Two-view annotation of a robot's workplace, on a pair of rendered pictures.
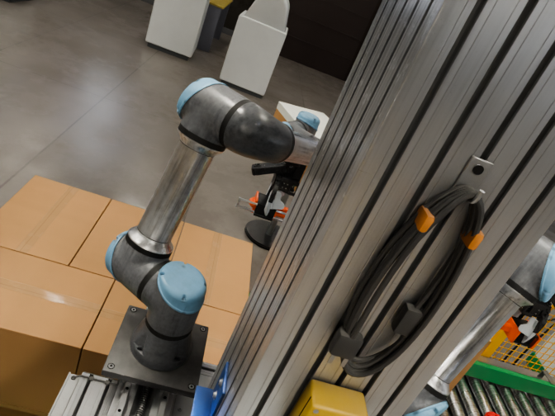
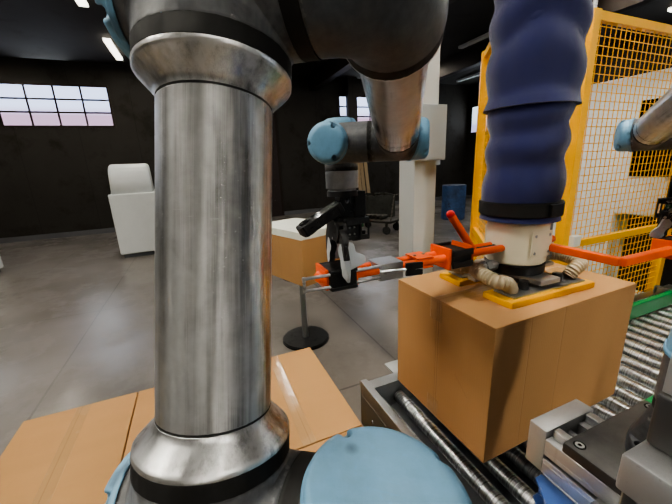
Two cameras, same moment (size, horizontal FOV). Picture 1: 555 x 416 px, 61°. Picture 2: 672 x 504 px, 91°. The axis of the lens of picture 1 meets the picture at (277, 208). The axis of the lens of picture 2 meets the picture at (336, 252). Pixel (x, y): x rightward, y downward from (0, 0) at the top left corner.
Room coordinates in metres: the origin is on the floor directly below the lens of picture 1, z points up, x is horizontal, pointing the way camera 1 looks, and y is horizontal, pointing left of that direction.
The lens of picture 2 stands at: (0.69, 0.19, 1.47)
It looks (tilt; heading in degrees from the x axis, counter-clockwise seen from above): 15 degrees down; 349
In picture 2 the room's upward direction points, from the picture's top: 2 degrees counter-clockwise
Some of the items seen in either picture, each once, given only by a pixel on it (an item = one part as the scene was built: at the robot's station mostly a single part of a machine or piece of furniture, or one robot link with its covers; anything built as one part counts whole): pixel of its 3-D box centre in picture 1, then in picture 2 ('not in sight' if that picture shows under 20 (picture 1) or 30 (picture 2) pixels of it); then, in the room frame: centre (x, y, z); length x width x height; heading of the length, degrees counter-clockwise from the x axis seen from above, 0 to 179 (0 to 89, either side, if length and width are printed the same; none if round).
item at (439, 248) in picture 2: not in sight; (451, 254); (1.50, -0.30, 1.21); 0.10 x 0.08 x 0.06; 11
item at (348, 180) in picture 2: not in sight; (341, 181); (1.44, 0.02, 1.43); 0.08 x 0.08 x 0.05
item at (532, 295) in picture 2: not in sight; (540, 284); (1.46, -0.57, 1.11); 0.34 x 0.10 x 0.05; 101
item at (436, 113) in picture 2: not in sight; (429, 133); (2.52, -0.74, 1.62); 0.20 x 0.05 x 0.30; 101
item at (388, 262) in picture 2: not in sight; (385, 268); (1.46, -0.09, 1.21); 0.07 x 0.07 x 0.04; 11
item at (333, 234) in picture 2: (287, 174); (346, 215); (1.44, 0.01, 1.35); 0.09 x 0.08 x 0.12; 101
